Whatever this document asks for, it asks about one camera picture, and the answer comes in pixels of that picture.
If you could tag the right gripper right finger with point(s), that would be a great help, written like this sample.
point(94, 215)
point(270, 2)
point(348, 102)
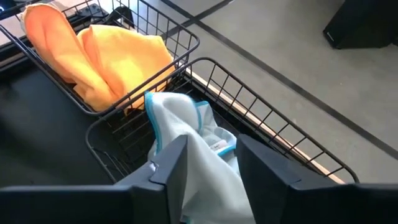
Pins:
point(311, 205)

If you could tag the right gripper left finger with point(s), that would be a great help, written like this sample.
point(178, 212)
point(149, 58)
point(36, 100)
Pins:
point(93, 205)

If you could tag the light blue microfiber towel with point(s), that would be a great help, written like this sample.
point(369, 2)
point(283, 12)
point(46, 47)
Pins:
point(186, 124)

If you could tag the orange microfiber towel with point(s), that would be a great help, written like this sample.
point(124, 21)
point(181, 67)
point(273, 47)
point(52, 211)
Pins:
point(53, 40)
point(130, 59)

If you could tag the black table mat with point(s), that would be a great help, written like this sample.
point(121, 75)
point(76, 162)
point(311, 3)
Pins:
point(37, 140)

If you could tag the black floor box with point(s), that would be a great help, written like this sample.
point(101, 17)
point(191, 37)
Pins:
point(363, 25)

